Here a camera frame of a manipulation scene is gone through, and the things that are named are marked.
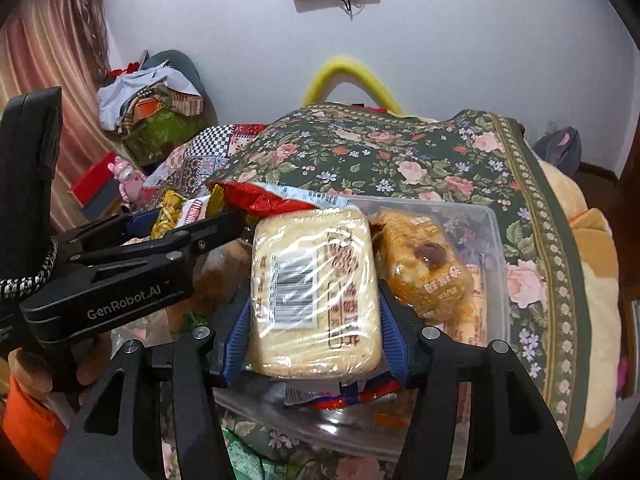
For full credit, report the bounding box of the person's left forearm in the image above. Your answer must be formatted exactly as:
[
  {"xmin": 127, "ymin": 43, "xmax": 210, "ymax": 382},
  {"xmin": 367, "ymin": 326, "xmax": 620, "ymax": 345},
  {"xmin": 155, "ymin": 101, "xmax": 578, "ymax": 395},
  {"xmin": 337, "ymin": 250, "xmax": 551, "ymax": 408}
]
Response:
[{"xmin": 0, "ymin": 375, "xmax": 69, "ymax": 457}]

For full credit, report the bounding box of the black monitor cable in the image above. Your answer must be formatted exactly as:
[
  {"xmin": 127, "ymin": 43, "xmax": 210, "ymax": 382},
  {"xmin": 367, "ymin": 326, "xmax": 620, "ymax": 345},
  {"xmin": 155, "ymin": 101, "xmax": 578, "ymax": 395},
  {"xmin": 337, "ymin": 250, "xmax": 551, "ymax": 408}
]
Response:
[{"xmin": 331, "ymin": 0, "xmax": 367, "ymax": 19}]

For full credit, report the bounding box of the pale yellow cake packet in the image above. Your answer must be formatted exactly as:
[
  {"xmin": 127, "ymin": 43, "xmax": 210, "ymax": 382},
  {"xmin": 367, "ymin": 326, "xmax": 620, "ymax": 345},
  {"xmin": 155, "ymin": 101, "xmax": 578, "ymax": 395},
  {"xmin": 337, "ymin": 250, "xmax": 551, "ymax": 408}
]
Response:
[{"xmin": 249, "ymin": 209, "xmax": 384, "ymax": 379}]

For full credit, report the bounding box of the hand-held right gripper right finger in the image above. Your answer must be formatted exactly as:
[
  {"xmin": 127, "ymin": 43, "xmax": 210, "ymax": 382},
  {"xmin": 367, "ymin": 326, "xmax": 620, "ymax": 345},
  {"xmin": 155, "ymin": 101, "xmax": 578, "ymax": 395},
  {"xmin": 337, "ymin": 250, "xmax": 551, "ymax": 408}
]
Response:
[{"xmin": 377, "ymin": 284, "xmax": 582, "ymax": 480}]

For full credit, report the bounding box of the red blue snack packet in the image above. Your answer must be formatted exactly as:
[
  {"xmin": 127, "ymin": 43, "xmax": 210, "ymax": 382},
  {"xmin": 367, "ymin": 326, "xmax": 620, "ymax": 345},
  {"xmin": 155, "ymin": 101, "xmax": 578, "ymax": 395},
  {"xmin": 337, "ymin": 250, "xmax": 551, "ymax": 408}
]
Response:
[{"xmin": 284, "ymin": 377, "xmax": 402, "ymax": 409}]

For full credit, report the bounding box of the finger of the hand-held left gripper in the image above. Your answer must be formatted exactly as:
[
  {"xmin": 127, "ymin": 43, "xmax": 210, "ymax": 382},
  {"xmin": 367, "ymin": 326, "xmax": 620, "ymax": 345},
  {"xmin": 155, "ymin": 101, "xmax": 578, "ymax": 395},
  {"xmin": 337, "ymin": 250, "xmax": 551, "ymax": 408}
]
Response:
[
  {"xmin": 51, "ymin": 209, "xmax": 158, "ymax": 257},
  {"xmin": 81, "ymin": 209, "xmax": 248, "ymax": 269}
]

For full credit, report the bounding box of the green floral blanket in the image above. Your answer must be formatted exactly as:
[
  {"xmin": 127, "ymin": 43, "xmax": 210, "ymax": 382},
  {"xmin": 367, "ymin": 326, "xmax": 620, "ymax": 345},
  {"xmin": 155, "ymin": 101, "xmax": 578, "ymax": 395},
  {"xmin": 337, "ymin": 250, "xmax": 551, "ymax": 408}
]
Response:
[{"xmin": 207, "ymin": 102, "xmax": 594, "ymax": 480}]

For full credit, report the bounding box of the grey-green chair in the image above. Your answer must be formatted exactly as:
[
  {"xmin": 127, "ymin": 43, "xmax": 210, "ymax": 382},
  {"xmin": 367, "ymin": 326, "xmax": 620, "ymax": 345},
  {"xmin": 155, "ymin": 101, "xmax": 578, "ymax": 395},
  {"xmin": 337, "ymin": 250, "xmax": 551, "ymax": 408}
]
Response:
[{"xmin": 141, "ymin": 49, "xmax": 207, "ymax": 112}]

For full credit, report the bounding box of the yellow foam tube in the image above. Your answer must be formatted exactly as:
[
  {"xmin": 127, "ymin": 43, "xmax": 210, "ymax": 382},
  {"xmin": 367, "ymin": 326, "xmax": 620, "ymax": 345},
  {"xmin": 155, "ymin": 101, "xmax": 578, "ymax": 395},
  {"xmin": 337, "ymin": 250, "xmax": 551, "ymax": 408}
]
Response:
[{"xmin": 303, "ymin": 54, "xmax": 405, "ymax": 114}]

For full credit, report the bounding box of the clear plastic container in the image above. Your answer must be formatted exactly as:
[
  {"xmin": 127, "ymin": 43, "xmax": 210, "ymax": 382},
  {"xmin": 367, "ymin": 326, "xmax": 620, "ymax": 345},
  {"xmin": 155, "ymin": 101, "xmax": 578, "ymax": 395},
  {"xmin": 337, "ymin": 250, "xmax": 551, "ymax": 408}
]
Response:
[{"xmin": 214, "ymin": 194, "xmax": 512, "ymax": 464}]

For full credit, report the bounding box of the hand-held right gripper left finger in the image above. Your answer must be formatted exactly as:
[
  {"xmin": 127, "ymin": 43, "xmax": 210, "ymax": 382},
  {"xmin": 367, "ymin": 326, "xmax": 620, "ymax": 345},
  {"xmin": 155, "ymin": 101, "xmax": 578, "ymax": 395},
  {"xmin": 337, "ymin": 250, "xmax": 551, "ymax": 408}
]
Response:
[{"xmin": 50, "ymin": 292, "xmax": 253, "ymax": 480}]

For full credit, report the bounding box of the golden pastry packet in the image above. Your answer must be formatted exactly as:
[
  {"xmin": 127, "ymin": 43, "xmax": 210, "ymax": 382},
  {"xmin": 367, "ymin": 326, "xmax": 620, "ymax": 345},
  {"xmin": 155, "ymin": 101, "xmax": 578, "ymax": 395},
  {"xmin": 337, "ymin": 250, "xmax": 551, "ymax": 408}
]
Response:
[{"xmin": 372, "ymin": 208, "xmax": 474, "ymax": 322}]

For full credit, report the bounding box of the tan cylinder cake packet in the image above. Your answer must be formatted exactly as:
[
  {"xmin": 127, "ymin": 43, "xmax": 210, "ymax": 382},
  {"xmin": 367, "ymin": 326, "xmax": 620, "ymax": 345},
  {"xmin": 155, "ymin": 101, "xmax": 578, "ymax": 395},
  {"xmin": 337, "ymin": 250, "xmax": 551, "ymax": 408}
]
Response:
[{"xmin": 449, "ymin": 264, "xmax": 502, "ymax": 347}]

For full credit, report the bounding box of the pink toy figure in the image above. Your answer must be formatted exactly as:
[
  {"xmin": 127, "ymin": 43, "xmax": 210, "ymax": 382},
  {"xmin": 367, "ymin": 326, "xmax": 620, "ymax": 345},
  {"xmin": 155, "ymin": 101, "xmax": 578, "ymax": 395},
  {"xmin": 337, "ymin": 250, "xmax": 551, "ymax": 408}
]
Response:
[{"xmin": 107, "ymin": 155, "xmax": 149, "ymax": 207}]

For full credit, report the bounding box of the yellow patterned snack packet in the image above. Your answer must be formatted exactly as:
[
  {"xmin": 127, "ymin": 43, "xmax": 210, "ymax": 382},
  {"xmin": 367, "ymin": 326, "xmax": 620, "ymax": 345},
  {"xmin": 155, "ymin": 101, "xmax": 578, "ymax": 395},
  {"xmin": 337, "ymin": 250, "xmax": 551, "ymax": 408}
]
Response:
[{"xmin": 152, "ymin": 189, "xmax": 184, "ymax": 239}]

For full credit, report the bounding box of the dark plastic bag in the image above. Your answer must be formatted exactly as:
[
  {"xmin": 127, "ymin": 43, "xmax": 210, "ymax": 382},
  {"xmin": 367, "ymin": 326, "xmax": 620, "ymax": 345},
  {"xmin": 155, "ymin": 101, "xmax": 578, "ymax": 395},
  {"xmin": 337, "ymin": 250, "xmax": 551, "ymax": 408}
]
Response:
[{"xmin": 533, "ymin": 127, "xmax": 582, "ymax": 179}]

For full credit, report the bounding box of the beige plush pillow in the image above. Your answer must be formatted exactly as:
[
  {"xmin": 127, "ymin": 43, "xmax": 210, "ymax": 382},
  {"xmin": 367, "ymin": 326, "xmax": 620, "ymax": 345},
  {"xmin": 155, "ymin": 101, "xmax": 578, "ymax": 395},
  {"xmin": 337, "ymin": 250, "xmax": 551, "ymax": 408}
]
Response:
[{"xmin": 532, "ymin": 154, "xmax": 624, "ymax": 464}]

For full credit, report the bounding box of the person's left hand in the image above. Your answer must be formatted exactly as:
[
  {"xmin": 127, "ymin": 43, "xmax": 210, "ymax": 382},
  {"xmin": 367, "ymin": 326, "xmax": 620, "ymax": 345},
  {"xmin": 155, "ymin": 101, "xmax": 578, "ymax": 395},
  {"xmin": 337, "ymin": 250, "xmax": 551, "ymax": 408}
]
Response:
[{"xmin": 7, "ymin": 334, "xmax": 116, "ymax": 402}]

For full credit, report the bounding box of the patchwork quilt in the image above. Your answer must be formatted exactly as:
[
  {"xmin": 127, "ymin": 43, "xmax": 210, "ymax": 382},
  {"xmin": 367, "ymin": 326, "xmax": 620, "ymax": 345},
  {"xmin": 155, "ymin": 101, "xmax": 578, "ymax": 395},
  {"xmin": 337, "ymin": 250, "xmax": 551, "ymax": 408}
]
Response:
[{"xmin": 134, "ymin": 122, "xmax": 271, "ymax": 212}]

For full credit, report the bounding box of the red box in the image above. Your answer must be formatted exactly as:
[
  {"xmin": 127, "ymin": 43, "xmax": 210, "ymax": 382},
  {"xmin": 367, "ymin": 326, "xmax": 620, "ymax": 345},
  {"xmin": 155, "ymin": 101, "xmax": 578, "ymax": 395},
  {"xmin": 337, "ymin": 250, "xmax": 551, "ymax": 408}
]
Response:
[{"xmin": 67, "ymin": 152, "xmax": 119, "ymax": 207}]

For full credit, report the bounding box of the striped brown curtain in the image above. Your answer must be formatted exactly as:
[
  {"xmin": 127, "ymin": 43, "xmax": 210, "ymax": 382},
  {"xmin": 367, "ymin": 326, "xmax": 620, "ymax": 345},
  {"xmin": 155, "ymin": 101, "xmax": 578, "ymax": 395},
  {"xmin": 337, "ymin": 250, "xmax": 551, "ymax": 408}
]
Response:
[{"xmin": 0, "ymin": 0, "xmax": 121, "ymax": 232}]

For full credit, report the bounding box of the pile of clothes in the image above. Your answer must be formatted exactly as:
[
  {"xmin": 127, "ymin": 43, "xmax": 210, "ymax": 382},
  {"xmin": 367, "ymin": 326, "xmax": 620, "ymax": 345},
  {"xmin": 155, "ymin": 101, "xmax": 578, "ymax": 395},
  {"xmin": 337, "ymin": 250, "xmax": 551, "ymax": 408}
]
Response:
[{"xmin": 96, "ymin": 62, "xmax": 206, "ymax": 134}]

